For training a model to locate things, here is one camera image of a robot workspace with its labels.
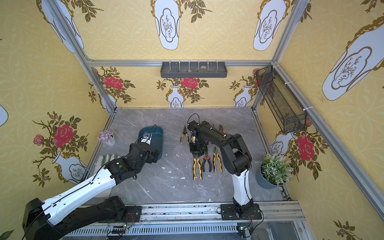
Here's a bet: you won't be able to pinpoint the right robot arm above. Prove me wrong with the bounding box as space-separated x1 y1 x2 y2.
187 121 254 216

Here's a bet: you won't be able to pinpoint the small orange black pliers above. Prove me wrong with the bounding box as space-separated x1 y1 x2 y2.
202 151 213 172

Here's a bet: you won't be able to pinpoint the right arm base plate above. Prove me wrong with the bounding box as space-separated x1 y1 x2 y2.
220 202 263 221

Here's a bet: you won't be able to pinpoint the black wire mesh basket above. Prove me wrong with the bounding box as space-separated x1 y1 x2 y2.
256 66 307 134

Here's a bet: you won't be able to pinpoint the aluminium front rail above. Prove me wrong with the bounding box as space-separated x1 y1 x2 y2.
62 201 314 240

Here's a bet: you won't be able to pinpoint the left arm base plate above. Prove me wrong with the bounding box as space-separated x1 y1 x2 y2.
107 206 142 224

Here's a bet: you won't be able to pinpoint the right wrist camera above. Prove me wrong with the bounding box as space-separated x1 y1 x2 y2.
187 121 199 137

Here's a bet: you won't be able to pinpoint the green potted plant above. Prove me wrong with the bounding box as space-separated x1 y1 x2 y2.
256 154 294 190

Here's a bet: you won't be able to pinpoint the yellow wide handle pliers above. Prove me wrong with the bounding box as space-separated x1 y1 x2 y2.
213 147 223 173

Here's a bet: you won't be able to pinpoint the teal plastic storage box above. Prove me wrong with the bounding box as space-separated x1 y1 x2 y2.
138 125 164 161

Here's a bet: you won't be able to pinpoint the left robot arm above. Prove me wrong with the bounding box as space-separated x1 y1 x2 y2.
22 142 163 240

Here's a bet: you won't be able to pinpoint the yellow pliers silver head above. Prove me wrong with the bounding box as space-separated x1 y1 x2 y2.
193 155 203 181

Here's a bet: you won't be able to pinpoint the grey wall shelf tray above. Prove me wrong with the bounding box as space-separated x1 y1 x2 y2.
160 61 228 79

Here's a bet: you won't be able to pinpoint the yellow black striped pliers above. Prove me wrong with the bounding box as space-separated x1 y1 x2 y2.
180 126 190 144

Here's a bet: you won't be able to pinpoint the pink flower pot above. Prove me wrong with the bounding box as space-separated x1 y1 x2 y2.
98 130 116 146

